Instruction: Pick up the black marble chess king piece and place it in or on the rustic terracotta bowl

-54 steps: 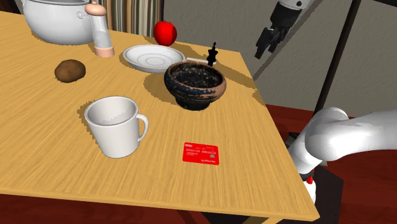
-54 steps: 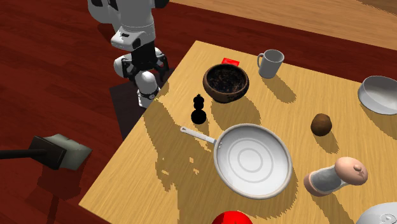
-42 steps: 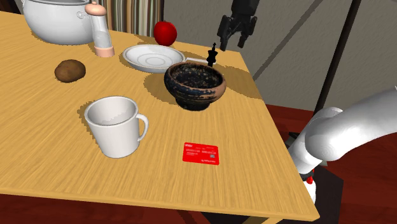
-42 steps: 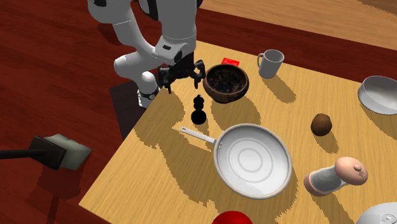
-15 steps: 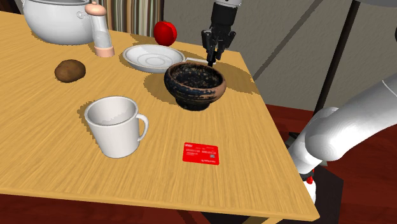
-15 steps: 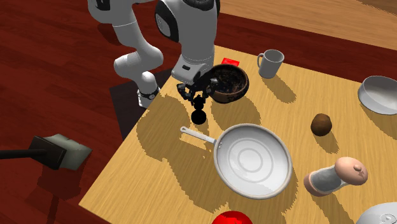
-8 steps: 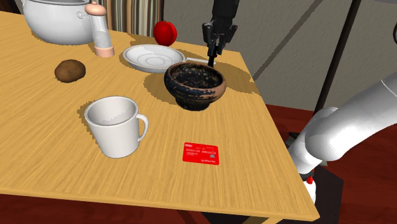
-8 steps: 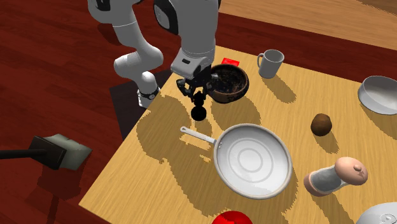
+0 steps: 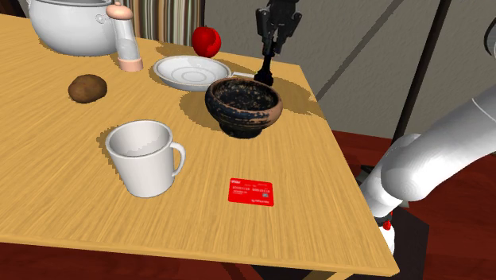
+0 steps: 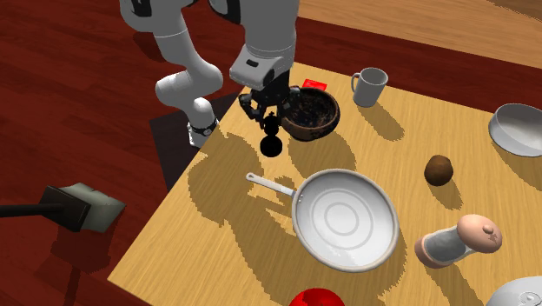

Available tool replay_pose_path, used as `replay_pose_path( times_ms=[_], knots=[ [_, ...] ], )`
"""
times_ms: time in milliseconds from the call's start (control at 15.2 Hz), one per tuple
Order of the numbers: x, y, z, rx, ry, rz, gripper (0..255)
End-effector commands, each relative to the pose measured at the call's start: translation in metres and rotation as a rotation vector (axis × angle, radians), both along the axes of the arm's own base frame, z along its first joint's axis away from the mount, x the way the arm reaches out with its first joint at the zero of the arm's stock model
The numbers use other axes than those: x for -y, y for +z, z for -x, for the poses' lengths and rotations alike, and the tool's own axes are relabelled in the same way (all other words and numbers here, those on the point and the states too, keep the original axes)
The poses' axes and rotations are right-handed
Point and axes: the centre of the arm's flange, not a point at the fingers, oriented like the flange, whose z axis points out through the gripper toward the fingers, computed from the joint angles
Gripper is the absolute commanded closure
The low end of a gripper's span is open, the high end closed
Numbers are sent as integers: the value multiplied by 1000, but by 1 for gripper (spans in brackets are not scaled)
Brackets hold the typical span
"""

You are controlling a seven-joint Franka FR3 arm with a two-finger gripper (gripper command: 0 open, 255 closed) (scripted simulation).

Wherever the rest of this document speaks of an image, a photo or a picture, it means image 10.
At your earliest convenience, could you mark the pink and grey grinder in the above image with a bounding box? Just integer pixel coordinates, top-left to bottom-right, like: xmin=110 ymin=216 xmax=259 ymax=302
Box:
xmin=413 ymin=213 xmax=504 ymax=270

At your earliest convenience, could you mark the black pepper grinder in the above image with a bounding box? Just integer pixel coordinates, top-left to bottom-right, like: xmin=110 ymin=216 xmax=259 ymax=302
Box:
xmin=259 ymin=112 xmax=284 ymax=158

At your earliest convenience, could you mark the white mug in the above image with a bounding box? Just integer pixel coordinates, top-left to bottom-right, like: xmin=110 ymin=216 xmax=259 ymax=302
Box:
xmin=350 ymin=66 xmax=390 ymax=109

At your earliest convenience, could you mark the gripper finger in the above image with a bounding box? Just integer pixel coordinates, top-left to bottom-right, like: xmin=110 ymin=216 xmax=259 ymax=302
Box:
xmin=286 ymin=85 xmax=302 ymax=115
xmin=238 ymin=93 xmax=267 ymax=129

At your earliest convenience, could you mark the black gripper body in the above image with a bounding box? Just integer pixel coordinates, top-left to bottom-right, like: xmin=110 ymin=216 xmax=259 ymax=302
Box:
xmin=249 ymin=70 xmax=293 ymax=116

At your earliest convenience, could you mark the dark brown bowl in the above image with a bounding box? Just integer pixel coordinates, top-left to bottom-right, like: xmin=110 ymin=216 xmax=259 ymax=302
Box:
xmin=280 ymin=87 xmax=341 ymax=143

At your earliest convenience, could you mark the brown ball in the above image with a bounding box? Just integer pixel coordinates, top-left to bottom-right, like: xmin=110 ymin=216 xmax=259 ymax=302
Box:
xmin=423 ymin=154 xmax=455 ymax=188

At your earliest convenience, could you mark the white frying pan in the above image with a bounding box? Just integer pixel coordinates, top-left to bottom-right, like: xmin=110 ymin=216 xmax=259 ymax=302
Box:
xmin=245 ymin=168 xmax=401 ymax=274

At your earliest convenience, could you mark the grey block on black handle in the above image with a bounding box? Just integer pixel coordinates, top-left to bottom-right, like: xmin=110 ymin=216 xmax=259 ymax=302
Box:
xmin=0 ymin=182 xmax=127 ymax=234

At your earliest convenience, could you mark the white shallow bowl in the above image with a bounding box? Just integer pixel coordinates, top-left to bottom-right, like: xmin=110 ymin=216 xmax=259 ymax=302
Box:
xmin=487 ymin=103 xmax=542 ymax=158

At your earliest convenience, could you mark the red round object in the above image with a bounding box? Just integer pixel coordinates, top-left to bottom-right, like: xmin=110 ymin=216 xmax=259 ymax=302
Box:
xmin=288 ymin=287 xmax=347 ymax=306

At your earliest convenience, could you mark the white round lid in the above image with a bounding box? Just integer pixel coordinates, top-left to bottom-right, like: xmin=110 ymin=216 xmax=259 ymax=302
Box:
xmin=484 ymin=276 xmax=542 ymax=306

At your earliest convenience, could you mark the dark robot stand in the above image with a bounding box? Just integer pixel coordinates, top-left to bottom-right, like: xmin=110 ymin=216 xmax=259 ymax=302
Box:
xmin=149 ymin=92 xmax=241 ymax=193

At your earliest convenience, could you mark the red flat card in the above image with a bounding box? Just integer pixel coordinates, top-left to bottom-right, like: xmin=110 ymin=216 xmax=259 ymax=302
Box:
xmin=302 ymin=77 xmax=328 ymax=92

